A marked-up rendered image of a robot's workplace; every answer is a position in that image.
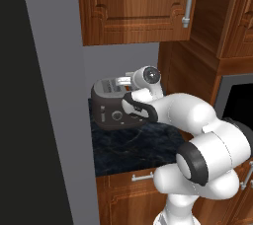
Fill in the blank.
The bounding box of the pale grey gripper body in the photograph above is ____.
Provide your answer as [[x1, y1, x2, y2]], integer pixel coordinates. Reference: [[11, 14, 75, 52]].
[[115, 75, 133, 87]]

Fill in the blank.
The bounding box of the dark grey toaster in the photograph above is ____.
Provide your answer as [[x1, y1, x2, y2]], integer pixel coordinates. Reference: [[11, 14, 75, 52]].
[[90, 77, 150, 131]]

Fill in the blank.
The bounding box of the wooden tall oven cabinet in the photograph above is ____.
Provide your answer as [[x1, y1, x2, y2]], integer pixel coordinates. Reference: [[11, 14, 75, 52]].
[[157, 0, 253, 144]]

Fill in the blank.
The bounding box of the built-in black oven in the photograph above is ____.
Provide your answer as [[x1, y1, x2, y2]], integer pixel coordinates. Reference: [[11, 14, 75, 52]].
[[213, 73, 253, 128]]

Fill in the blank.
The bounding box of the wooden base cupboard door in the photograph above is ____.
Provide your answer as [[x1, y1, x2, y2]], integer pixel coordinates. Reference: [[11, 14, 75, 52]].
[[201, 161, 253, 225]]

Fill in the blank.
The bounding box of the wooden wall cupboard door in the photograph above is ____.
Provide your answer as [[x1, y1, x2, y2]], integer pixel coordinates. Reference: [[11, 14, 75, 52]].
[[75, 0, 201, 46]]

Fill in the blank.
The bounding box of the silver drawer handle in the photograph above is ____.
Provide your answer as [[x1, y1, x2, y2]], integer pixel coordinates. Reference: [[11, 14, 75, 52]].
[[130, 172, 156, 183]]

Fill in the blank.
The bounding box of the silver cupboard door handle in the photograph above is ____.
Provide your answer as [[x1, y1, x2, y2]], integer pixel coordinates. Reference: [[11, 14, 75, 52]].
[[181, 0, 199, 29]]

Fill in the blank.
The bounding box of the silver base cupboard handle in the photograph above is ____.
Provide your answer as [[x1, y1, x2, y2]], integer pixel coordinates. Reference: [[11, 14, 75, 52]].
[[239, 161, 253, 190]]

